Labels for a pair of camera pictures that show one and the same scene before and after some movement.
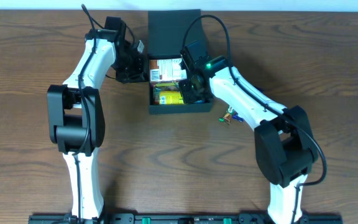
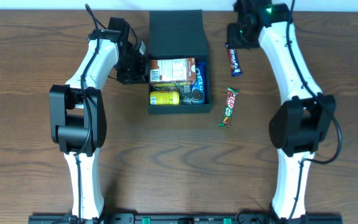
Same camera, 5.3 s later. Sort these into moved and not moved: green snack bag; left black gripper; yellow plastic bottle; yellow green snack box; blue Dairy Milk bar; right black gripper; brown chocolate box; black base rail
Moved: blue Dairy Milk bar; green snack bag; right black gripper
Not moved: left black gripper; black base rail; yellow plastic bottle; brown chocolate box; yellow green snack box
